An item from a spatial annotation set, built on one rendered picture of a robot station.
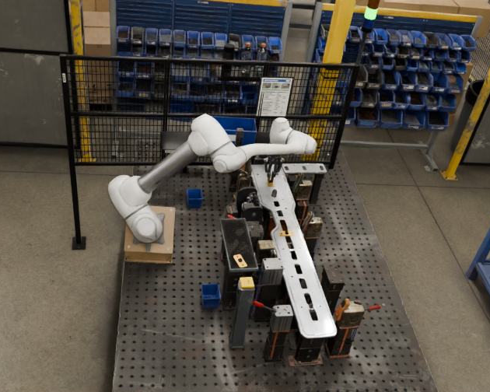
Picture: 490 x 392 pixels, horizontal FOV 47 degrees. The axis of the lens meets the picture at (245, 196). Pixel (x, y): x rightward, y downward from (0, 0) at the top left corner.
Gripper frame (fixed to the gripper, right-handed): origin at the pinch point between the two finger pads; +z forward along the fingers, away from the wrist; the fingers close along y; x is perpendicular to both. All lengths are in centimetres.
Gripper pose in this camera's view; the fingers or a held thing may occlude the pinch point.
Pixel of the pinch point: (271, 176)
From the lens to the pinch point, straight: 353.9
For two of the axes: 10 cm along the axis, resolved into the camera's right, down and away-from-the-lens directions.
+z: -1.2, 7.8, 6.2
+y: 9.8, -0.2, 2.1
